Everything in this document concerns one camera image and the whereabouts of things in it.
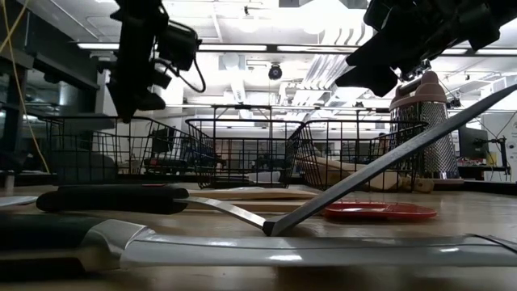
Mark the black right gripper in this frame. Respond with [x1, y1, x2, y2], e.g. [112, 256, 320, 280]
[334, 0, 502, 99]

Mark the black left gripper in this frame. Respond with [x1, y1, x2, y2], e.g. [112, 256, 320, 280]
[107, 15, 173, 124]

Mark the black turner with steel neck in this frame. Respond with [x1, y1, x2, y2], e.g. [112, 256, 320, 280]
[36, 83, 517, 238]

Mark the black ceiling track light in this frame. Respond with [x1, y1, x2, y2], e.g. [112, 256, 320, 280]
[399, 59, 432, 82]

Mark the pink steel box grater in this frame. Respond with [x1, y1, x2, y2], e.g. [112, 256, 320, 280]
[389, 70, 465, 186]

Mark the person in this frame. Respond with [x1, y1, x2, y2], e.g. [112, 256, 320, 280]
[375, 132, 389, 157]

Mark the overhead light bar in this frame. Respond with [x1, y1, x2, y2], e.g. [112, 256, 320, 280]
[76, 42, 517, 57]

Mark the black computer monitor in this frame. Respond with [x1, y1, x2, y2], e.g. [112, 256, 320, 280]
[457, 123, 490, 161]

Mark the black wire basket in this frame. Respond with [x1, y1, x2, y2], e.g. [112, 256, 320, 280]
[184, 117, 306, 191]
[296, 120, 430, 192]
[40, 116, 216, 187]

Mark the black left wrist camera cable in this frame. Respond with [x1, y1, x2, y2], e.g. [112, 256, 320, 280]
[161, 56, 208, 95]

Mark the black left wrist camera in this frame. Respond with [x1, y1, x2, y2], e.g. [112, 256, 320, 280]
[156, 19, 202, 73]

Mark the black ceiling dome camera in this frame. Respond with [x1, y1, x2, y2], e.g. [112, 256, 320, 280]
[267, 63, 284, 81]

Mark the yellow cable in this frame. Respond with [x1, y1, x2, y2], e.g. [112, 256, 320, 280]
[0, 0, 52, 175]

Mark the red spatula with wooden handle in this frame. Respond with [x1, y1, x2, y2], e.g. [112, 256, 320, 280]
[186, 199, 439, 223]

